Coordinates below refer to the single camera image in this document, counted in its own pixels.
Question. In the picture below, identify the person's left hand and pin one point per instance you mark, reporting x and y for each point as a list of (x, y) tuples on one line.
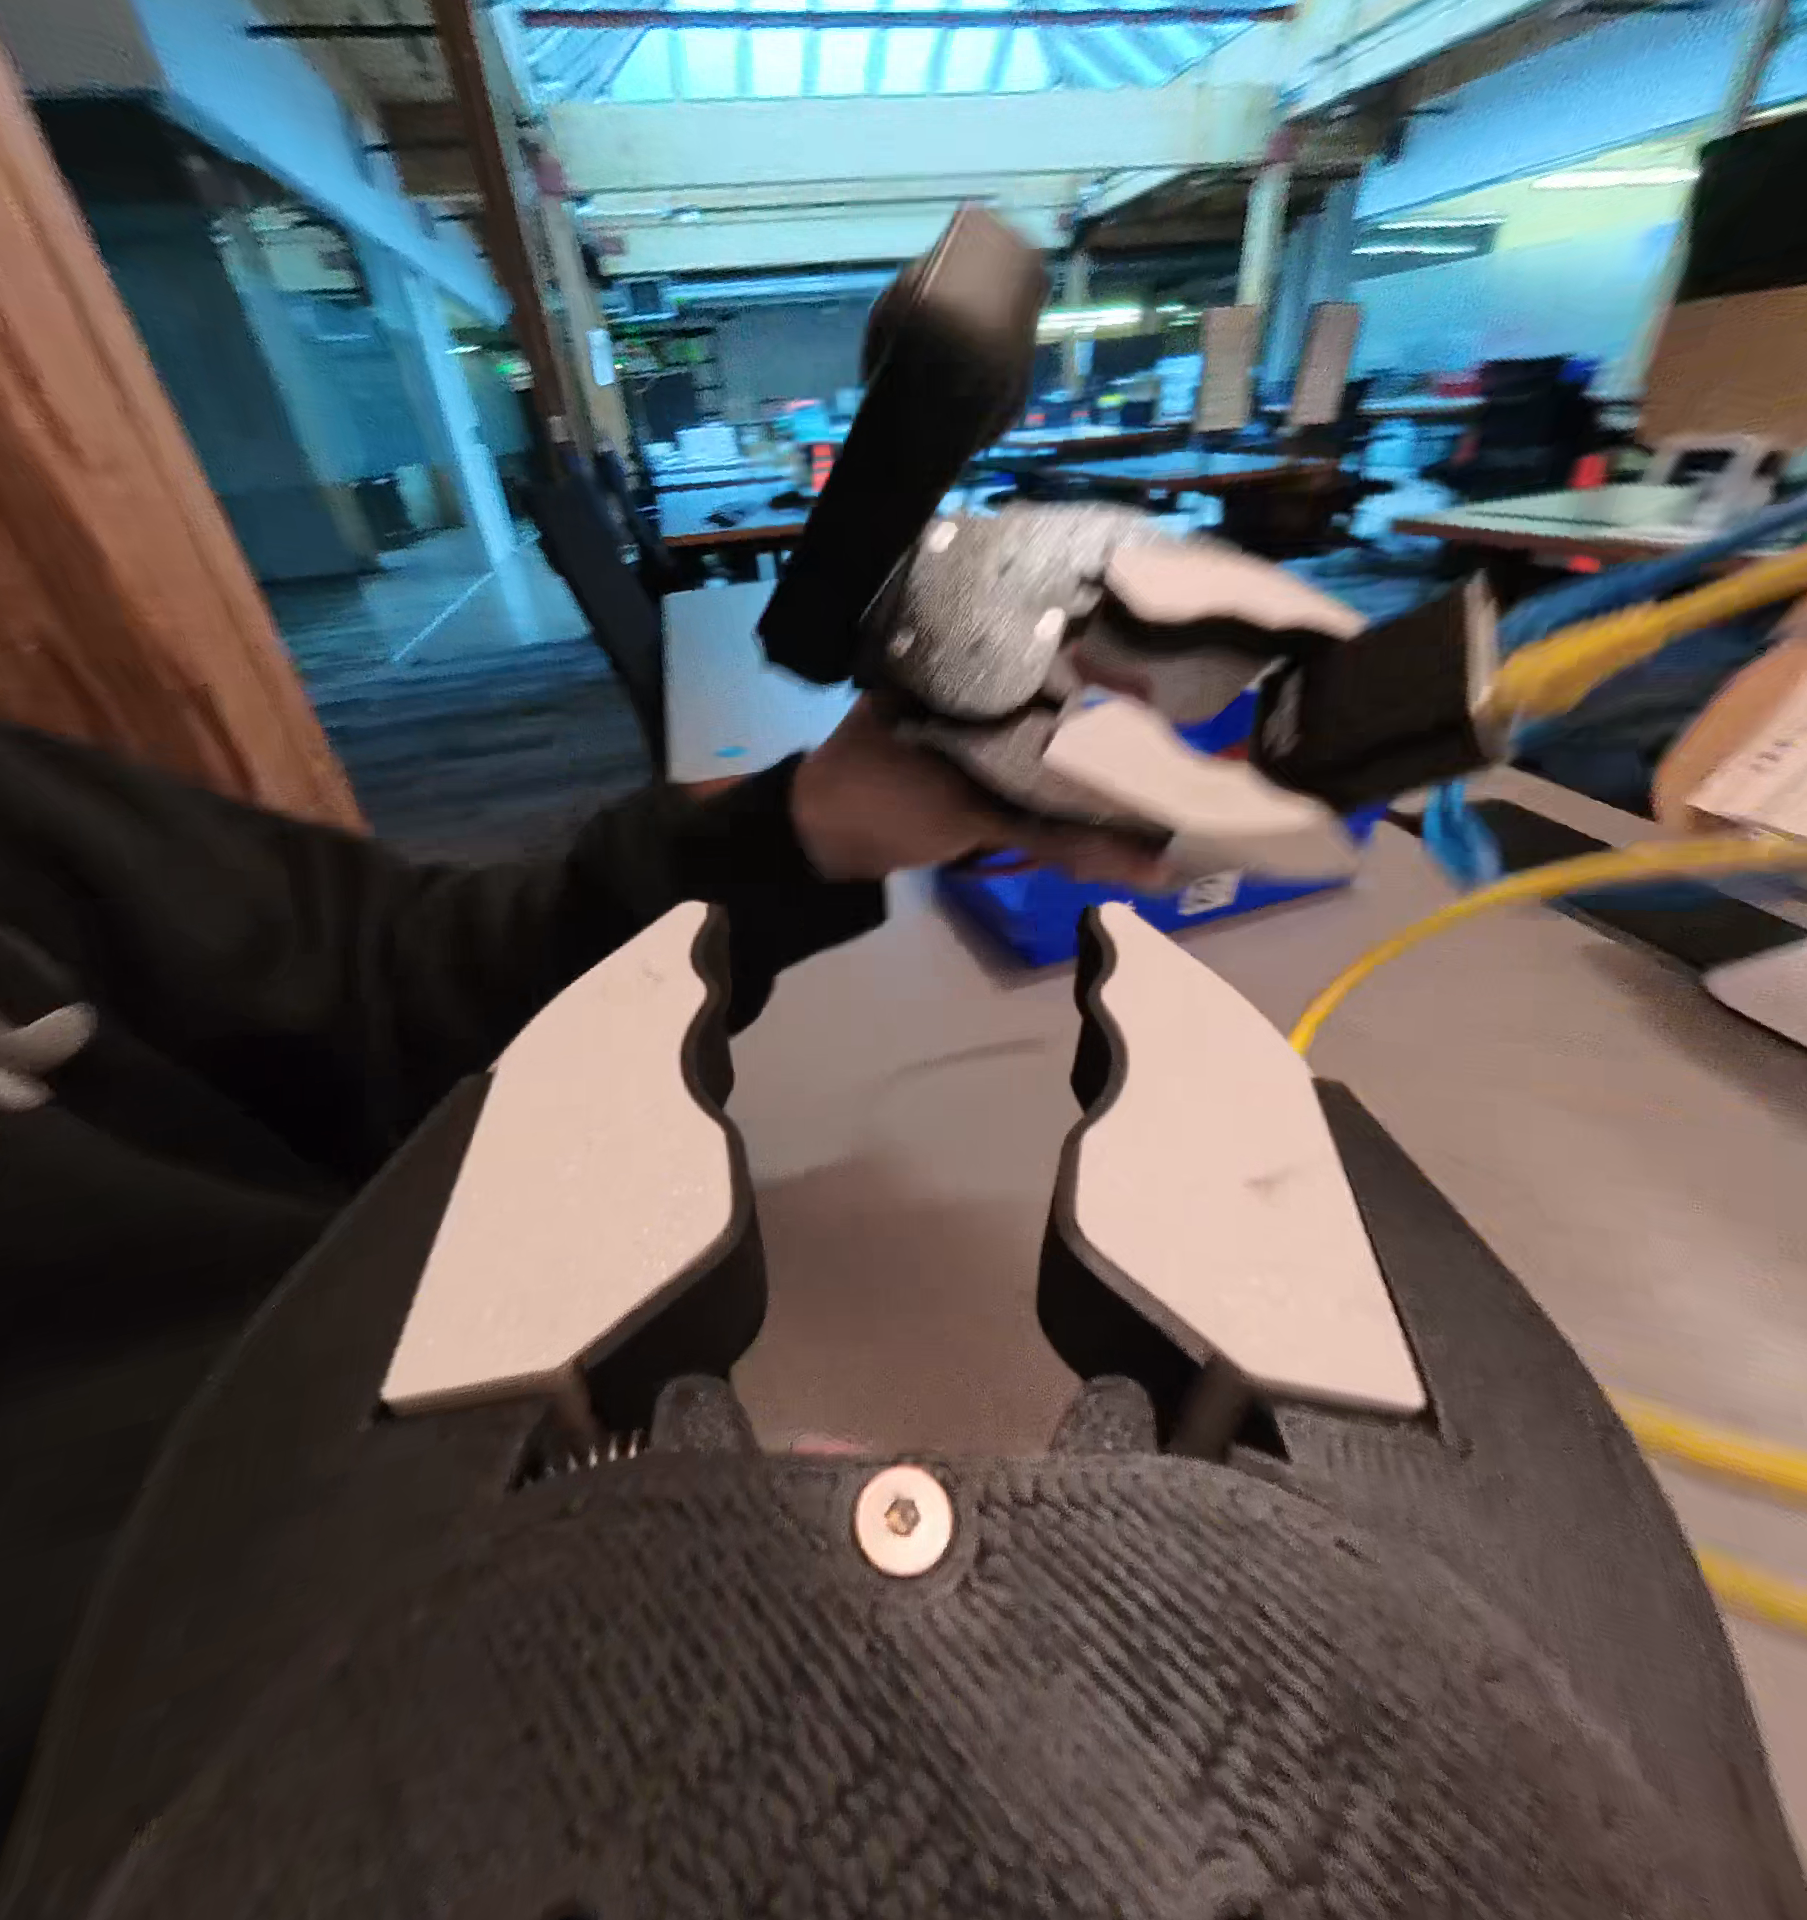
[(889, 811)]

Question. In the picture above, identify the wooden support post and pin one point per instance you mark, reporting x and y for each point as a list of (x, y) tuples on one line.
[(93, 449)]

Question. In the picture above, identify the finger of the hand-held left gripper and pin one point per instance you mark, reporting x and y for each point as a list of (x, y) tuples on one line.
[(1187, 795), (1231, 591)]

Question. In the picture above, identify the wooden document stand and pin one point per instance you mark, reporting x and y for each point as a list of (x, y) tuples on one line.
[(1711, 722)]

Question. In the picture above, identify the cardboard box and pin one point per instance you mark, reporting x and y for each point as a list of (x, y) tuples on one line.
[(1758, 368)]

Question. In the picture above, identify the grey desk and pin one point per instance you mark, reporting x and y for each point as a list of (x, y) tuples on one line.
[(1519, 1142)]

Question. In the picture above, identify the blue plastic bin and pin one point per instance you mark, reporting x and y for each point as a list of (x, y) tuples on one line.
[(1054, 914)]

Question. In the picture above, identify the black network splitter box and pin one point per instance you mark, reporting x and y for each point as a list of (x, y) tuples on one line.
[(1369, 706)]

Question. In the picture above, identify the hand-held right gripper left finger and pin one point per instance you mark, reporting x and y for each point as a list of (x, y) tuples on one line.
[(574, 1186)]

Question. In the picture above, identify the person's black hoodie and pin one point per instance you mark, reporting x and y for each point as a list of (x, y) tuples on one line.
[(121, 1351)]

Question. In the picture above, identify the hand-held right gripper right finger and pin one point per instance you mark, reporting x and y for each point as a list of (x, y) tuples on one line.
[(1231, 1200)]

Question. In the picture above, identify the white stand base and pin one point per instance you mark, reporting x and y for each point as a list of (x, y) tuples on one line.
[(1802, 996)]

